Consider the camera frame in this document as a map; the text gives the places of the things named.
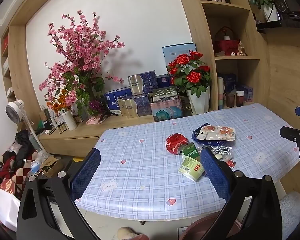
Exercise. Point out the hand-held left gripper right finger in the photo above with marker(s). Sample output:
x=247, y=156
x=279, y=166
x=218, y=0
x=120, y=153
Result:
x=215, y=175

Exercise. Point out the red basket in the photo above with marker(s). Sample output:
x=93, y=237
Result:
x=226, y=45

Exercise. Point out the wooden shelf unit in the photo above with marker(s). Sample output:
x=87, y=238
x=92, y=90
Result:
x=200, y=25

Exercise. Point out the small white flower pot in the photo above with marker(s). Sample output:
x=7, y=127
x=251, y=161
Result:
x=270, y=13

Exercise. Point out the crushed red soda can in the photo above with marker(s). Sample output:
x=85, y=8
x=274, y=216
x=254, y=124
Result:
x=175, y=142

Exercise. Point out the wooden sideboard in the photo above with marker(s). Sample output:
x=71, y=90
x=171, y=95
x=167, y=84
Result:
x=72, y=140

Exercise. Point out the red rose bouquet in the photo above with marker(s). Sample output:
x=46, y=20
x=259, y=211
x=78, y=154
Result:
x=192, y=76

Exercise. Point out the dark green box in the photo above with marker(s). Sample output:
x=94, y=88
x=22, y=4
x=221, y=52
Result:
x=165, y=93

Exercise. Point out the small black tripod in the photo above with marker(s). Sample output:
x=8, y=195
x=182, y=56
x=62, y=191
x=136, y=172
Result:
x=105, y=115

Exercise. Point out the brown paper bag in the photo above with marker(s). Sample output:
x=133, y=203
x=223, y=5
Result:
x=45, y=117

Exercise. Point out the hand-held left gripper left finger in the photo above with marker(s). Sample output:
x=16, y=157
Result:
x=86, y=172

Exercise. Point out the dark brown cup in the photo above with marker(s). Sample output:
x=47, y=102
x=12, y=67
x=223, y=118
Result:
x=230, y=101

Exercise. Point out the blue box on shelf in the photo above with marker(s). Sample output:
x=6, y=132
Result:
x=230, y=80

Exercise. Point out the white plastic bag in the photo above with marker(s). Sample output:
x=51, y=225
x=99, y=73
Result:
x=5, y=205

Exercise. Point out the white faceted flower pot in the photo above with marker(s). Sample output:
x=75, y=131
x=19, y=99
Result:
x=198, y=101

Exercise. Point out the red checked blanket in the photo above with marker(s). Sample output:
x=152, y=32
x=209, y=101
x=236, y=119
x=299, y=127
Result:
x=5, y=170

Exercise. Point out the clear silver-edged plastic wrapper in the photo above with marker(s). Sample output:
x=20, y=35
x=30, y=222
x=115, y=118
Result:
x=224, y=151

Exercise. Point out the small perfume bottle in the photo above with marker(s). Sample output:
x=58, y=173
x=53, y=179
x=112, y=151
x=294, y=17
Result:
x=241, y=48

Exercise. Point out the beige slipper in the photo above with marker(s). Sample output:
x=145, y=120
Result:
x=127, y=233

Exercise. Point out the white standing fan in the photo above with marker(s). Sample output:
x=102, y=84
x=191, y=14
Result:
x=16, y=110

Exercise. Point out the purple flower sprig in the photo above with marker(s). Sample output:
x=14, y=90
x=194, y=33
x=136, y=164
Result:
x=96, y=105

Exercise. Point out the light blue tall box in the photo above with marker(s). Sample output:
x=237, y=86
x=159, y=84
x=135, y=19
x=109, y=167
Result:
x=175, y=50

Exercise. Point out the small red sachet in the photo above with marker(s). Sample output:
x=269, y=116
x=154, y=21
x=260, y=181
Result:
x=231, y=163

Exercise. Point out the green paper cup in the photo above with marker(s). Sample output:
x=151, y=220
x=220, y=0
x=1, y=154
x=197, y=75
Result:
x=190, y=167

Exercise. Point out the stack of pastel cups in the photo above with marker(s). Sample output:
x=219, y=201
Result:
x=220, y=92

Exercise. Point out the row of small amber bottles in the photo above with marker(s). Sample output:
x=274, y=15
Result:
x=61, y=129

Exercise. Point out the blue plaid tablecloth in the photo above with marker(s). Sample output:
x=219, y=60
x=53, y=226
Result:
x=140, y=170

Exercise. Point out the orange artificial flowers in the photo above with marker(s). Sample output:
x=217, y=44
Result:
x=58, y=103

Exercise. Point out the black glossy stand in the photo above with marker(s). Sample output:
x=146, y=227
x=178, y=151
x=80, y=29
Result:
x=277, y=25

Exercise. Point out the small dark blue box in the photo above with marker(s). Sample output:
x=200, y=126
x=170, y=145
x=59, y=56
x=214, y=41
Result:
x=163, y=81

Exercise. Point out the green foil packet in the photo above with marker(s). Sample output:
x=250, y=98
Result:
x=190, y=151

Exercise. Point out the dark clothes pile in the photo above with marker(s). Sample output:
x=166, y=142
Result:
x=22, y=142

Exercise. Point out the white fluffy stool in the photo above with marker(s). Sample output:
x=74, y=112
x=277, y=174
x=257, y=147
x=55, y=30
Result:
x=292, y=212

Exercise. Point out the gold and blue gift box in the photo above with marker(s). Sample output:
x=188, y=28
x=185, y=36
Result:
x=137, y=106

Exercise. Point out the blue and white carton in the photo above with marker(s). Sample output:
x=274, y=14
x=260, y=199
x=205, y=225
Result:
x=112, y=97

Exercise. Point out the small blue printed box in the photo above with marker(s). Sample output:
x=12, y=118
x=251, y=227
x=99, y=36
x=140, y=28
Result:
x=248, y=93

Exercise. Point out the dark blue snack packet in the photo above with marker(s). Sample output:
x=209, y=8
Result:
x=196, y=135

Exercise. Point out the silver and blue gift box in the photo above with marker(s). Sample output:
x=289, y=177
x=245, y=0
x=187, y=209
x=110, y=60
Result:
x=141, y=83

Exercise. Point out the white blister card pack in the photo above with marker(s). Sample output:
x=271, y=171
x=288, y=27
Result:
x=215, y=133

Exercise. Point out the pinkish brown trash bin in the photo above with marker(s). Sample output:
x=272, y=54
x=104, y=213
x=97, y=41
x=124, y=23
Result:
x=202, y=227

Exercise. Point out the white box with dark print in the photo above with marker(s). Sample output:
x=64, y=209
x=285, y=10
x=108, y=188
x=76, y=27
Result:
x=57, y=116

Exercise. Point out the pink cloth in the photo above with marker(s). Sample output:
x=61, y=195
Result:
x=92, y=121

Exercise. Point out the white wall socket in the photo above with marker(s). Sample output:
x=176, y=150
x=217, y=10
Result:
x=109, y=72

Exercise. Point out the red cup with white lid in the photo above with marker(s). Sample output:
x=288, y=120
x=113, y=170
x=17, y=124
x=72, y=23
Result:
x=240, y=99

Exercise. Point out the white ribbed vase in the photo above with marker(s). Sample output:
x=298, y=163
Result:
x=70, y=121

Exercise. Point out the pink artificial blossom branches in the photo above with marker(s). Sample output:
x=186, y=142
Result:
x=82, y=45

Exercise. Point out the open cardboard box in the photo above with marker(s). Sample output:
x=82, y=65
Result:
x=51, y=166

